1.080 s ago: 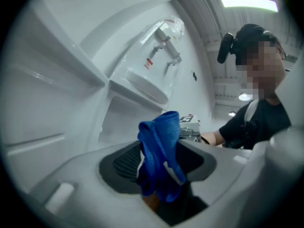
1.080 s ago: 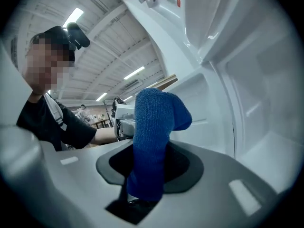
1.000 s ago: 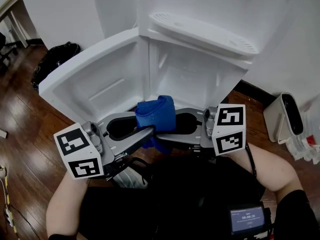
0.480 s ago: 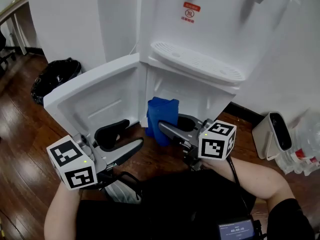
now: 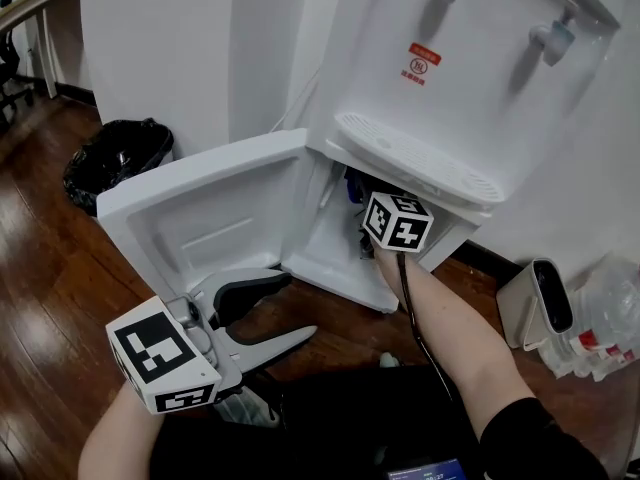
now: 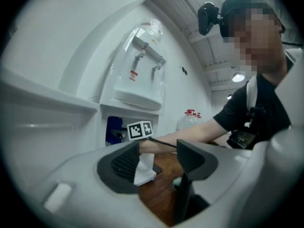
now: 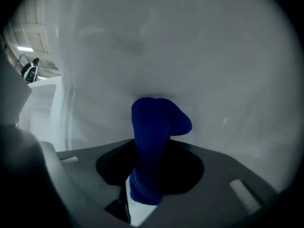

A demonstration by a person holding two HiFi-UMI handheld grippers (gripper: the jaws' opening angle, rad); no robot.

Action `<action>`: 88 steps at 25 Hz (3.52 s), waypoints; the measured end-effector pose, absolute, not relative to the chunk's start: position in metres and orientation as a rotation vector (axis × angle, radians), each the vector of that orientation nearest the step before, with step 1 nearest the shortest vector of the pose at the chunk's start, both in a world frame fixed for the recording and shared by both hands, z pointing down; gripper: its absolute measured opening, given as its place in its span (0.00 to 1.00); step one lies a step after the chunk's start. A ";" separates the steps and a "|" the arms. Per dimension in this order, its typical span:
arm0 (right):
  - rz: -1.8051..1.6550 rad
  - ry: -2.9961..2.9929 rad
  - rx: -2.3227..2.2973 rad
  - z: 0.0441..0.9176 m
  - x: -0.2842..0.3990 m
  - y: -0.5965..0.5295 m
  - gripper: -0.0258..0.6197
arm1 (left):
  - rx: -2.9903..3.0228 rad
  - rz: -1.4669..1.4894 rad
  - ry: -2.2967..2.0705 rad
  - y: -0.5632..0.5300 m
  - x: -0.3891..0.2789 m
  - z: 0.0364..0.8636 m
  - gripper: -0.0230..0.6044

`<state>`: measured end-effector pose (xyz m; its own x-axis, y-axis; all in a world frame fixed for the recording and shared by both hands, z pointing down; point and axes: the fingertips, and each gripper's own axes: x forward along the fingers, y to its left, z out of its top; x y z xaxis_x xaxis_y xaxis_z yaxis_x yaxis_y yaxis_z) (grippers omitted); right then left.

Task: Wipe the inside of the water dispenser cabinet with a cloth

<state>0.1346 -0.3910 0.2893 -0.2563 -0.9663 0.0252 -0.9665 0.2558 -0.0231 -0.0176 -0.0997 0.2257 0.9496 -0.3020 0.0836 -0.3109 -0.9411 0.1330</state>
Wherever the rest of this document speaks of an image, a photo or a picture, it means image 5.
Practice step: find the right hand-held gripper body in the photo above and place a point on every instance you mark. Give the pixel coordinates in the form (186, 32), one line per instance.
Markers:
(400, 225)

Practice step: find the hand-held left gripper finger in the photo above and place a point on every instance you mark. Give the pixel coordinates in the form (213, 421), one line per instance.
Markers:
(280, 344)
(240, 274)

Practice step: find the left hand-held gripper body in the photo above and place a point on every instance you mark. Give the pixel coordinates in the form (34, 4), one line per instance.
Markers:
(155, 353)

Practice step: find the blue cloth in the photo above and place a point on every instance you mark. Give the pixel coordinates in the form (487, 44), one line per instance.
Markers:
(352, 190)

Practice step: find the white water dispenser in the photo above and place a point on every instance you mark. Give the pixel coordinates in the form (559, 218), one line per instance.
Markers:
(475, 93)

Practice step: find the person's left forearm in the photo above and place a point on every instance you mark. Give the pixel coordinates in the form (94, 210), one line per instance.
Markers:
(115, 438)

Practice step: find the person's right forearm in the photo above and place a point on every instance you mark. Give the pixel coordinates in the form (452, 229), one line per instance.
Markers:
(450, 338)

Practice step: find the white drip tray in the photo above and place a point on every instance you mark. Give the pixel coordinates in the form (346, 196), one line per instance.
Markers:
(415, 158)

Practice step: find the grey sneaker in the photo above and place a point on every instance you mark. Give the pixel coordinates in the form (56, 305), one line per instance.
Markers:
(390, 360)
(250, 410)

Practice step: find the beige slim waste bin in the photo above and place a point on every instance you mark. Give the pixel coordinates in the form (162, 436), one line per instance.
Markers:
(520, 308)

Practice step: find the black trash bag bin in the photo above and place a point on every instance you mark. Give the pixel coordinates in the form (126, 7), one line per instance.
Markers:
(115, 158)

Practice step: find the black screen device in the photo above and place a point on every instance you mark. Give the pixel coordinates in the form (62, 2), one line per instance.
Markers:
(427, 470)

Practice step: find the clear bag of bottles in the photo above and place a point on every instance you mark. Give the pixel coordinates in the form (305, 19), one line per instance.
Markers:
(610, 318)

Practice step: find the black office chair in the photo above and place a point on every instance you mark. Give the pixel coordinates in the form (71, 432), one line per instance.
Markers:
(12, 83)

